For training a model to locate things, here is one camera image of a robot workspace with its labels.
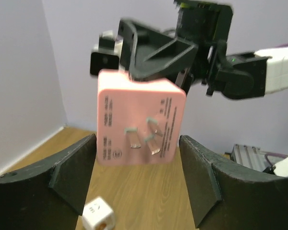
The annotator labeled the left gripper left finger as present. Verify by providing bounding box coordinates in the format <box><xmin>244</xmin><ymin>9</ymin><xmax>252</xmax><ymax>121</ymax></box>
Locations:
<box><xmin>0</xmin><ymin>134</ymin><xmax>96</xmax><ymax>230</ymax></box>

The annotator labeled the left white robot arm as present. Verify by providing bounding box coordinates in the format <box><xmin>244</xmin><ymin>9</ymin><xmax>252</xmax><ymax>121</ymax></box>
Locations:
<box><xmin>0</xmin><ymin>134</ymin><xmax>288</xmax><ymax>230</ymax></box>

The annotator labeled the pink cube socket adapter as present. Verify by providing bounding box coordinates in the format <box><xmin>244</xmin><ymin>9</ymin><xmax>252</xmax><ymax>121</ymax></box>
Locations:
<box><xmin>96</xmin><ymin>70</ymin><xmax>186</xmax><ymax>166</ymax></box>

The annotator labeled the white cube socket adapter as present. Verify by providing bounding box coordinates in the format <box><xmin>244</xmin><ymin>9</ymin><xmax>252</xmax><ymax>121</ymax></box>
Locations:
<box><xmin>82</xmin><ymin>196</ymin><xmax>116</xmax><ymax>230</ymax></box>

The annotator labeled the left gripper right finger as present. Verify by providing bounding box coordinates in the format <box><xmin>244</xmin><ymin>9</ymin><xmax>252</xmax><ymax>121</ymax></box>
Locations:
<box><xmin>179</xmin><ymin>135</ymin><xmax>288</xmax><ymax>230</ymax></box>

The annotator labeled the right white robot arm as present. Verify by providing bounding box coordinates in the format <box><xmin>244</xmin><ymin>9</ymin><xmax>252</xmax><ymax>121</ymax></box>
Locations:
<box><xmin>118</xmin><ymin>0</ymin><xmax>288</xmax><ymax>100</ymax></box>

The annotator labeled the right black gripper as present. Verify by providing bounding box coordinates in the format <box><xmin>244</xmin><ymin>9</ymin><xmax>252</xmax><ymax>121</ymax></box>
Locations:
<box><xmin>119</xmin><ymin>0</ymin><xmax>269</xmax><ymax>100</ymax></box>

